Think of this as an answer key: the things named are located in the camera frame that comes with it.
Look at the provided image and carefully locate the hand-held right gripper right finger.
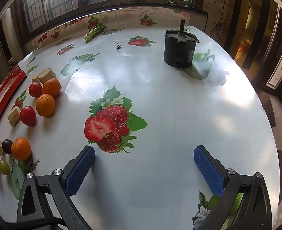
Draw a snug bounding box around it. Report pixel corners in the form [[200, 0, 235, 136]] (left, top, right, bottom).
[[194, 145, 273, 230]]

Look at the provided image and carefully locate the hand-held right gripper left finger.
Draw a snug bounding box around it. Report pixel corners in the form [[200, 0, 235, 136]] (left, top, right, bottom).
[[16, 145, 96, 230]]

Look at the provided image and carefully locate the orange mandarin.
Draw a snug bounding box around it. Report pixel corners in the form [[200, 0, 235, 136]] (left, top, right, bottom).
[[42, 78, 61, 98], [36, 93, 56, 117], [11, 137, 32, 161]]

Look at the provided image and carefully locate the green grape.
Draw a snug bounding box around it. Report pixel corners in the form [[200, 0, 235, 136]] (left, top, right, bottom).
[[0, 159, 11, 175]]

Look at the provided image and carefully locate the red tomato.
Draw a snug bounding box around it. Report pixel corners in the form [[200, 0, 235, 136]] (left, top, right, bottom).
[[28, 82, 43, 98], [20, 106, 37, 126]]

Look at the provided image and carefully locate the dark purple grape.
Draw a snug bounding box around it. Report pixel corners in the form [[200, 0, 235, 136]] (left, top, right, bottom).
[[2, 139, 13, 155]]

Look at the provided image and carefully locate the red rimmed tray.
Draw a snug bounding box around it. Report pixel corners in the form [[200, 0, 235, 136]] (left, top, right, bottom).
[[0, 70, 27, 152]]

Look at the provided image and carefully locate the fruit printed tablecloth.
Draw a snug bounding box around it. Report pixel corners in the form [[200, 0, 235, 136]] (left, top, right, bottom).
[[0, 6, 282, 230]]

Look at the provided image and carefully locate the large beige sugarcane chunk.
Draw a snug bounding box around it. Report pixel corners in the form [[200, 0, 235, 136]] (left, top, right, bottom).
[[38, 68, 57, 85]]

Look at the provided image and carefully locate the black electric motor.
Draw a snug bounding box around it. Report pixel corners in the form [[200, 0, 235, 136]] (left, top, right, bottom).
[[163, 19, 200, 68]]

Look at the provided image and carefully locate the small red jar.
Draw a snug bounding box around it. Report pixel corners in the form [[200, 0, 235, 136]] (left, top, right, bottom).
[[9, 62, 21, 75]]

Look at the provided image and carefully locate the green leafy vegetable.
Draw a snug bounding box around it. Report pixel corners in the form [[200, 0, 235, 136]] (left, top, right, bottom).
[[84, 23, 107, 43]]

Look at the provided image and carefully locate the black hanging cable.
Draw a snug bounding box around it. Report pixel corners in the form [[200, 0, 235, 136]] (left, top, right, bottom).
[[214, 0, 228, 37]]

